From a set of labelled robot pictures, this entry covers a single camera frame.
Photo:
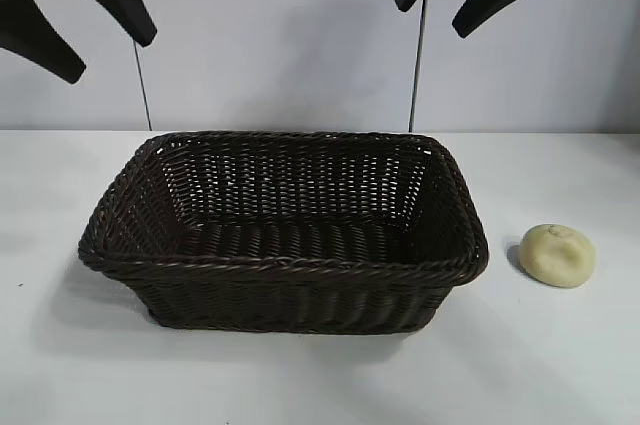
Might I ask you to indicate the pale yellow egg yolk pastry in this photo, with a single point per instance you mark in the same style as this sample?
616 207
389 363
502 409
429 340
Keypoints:
555 257

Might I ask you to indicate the dark brown woven basket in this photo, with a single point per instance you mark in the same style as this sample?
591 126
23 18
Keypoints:
280 255

